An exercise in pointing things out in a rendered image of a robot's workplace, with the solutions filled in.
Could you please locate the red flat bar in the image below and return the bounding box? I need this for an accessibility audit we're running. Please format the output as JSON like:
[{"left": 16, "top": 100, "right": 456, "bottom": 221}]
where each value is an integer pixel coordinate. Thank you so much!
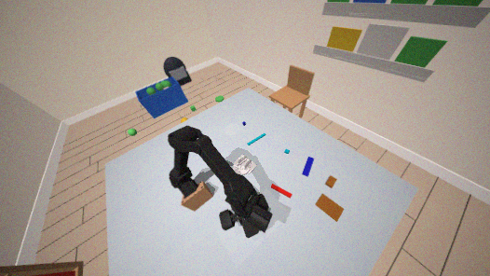
[{"left": 271, "top": 184, "right": 292, "bottom": 198}]

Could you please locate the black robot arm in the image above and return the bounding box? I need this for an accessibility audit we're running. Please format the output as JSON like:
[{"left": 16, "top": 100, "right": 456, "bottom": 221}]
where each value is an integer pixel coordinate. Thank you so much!
[{"left": 168, "top": 126, "right": 273, "bottom": 238}]

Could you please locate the blue flat bar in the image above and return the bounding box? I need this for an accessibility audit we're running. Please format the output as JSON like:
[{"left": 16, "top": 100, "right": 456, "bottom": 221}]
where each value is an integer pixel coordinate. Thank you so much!
[{"left": 303, "top": 157, "right": 314, "bottom": 177}]

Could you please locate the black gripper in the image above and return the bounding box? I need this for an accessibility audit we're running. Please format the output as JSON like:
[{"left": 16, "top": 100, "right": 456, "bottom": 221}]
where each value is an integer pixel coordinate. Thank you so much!
[{"left": 219, "top": 194, "right": 269, "bottom": 230}]

